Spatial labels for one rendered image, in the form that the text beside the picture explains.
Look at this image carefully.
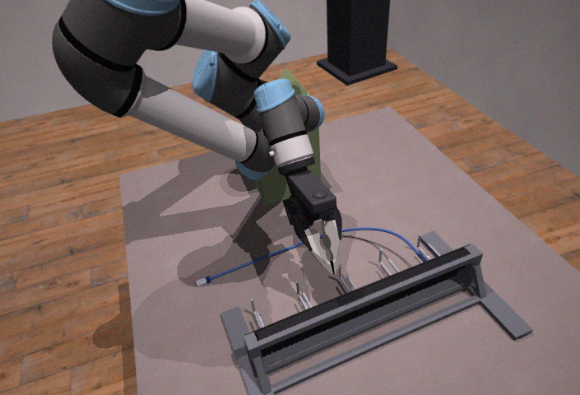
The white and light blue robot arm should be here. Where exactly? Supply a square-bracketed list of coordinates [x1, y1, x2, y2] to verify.
[52, 0, 325, 180]

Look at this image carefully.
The blue network cable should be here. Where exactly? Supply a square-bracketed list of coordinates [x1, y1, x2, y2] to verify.
[210, 228, 423, 280]

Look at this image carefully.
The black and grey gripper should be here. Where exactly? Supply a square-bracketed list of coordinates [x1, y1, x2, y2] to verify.
[278, 157, 342, 275]

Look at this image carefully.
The white network cable plug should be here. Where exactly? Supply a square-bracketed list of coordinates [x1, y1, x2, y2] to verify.
[196, 276, 211, 286]

